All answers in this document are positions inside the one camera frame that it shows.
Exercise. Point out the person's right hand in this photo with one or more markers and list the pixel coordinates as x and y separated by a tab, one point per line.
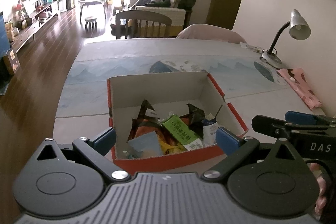
321	187

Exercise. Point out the wooden television cabinet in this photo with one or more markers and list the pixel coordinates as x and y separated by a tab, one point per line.
34	22

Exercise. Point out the black cabinet with blue panel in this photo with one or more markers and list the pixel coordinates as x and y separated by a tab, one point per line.
3	35

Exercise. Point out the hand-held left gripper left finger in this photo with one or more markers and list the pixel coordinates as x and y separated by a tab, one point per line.
105	140

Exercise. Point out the dark green snack packet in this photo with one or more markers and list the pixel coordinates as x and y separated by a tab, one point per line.
195	115

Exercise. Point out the silver gooseneck desk lamp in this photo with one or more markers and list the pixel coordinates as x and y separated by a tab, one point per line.
299	26

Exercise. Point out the red-edged cardboard box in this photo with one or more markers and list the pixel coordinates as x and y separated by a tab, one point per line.
157	87

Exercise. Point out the pale blue snack packet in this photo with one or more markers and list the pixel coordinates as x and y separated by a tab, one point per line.
145	145

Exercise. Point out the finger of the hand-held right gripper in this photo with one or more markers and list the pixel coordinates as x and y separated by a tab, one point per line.
267	124
299	117

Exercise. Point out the pink printed cloth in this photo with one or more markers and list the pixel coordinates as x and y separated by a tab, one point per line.
299	85

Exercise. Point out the dark wooden dining chair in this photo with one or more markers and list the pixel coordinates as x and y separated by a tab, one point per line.
143	24

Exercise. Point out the clear plastic wrapper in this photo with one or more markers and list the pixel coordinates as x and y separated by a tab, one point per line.
252	47

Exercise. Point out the mountain print tablecloth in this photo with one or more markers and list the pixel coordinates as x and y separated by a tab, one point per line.
92	82

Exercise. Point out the orange brown snack packet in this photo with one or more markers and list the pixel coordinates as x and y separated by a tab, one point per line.
147	130

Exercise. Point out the round coffee table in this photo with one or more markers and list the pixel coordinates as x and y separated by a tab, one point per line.
92	3

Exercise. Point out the white snack packet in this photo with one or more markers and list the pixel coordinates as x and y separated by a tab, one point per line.
210	129

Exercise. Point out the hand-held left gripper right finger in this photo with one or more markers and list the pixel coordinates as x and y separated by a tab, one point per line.
227	141

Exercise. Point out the small dark stool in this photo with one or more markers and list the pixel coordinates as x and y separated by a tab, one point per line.
91	22

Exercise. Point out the sofa with lace cover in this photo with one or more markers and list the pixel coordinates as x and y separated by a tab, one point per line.
160	11

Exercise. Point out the yellow snack packet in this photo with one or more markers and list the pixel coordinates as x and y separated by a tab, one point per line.
170	148

